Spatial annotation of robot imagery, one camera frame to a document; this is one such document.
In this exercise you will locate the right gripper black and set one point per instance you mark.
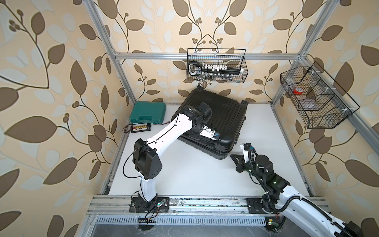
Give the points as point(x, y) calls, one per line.
point(239, 165)

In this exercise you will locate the black hard-shell suitcase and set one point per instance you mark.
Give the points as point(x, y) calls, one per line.
point(228, 116)

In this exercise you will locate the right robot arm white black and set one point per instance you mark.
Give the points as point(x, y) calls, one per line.
point(281, 198)

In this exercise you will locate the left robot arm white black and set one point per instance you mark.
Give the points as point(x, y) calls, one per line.
point(146, 155)

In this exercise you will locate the green plastic tool case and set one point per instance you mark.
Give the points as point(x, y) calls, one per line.
point(148, 112)

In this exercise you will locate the small box of brass bits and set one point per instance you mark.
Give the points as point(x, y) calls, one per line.
point(140, 127)

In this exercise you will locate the socket wrench set in basket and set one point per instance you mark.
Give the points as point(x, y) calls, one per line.
point(202, 70)

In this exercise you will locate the clear plastic bag in basket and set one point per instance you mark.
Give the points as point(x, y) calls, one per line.
point(309, 104)

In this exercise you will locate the red object in basket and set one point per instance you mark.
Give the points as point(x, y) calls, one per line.
point(298, 91)

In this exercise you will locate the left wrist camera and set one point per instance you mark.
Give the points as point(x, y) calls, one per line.
point(210, 133)

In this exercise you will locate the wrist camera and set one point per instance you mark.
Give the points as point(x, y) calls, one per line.
point(210, 133)
point(248, 150)

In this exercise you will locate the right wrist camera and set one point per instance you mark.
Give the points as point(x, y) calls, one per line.
point(248, 150)

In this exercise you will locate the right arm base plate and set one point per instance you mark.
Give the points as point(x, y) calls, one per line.
point(259, 206)

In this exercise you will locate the back wire basket black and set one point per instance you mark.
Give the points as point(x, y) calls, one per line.
point(221, 56)

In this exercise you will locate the wire basket black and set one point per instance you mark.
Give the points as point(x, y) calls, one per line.
point(334, 102)
point(221, 56)

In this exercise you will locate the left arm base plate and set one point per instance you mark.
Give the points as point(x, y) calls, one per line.
point(139, 205)

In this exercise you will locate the right wire basket black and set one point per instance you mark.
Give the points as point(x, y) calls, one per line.
point(334, 102)

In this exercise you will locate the aluminium frame rail front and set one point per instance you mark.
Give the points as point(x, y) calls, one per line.
point(179, 205)

